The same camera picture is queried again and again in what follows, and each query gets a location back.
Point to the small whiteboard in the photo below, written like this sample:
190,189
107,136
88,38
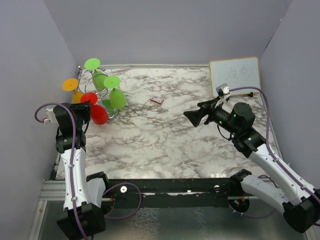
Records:
235,72

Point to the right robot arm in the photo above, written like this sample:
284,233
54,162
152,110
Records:
296,199

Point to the chrome wine glass rack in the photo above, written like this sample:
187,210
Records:
104,101

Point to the green wine glass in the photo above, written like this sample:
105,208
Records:
97,76
116,96

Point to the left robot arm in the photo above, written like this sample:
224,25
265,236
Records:
82,214

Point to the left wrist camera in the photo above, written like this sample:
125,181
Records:
50,115

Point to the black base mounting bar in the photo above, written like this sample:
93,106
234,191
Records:
173,192

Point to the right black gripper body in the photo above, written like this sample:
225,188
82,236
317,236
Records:
217,114

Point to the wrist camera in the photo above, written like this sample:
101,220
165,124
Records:
50,115
223,91

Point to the orange wine glass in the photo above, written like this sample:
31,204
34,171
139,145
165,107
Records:
71,85

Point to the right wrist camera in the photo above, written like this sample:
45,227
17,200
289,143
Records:
223,91

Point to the small red white box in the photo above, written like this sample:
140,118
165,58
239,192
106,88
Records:
158,100

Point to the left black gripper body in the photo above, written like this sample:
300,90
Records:
78,110

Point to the red wine glass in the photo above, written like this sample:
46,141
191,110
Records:
98,113

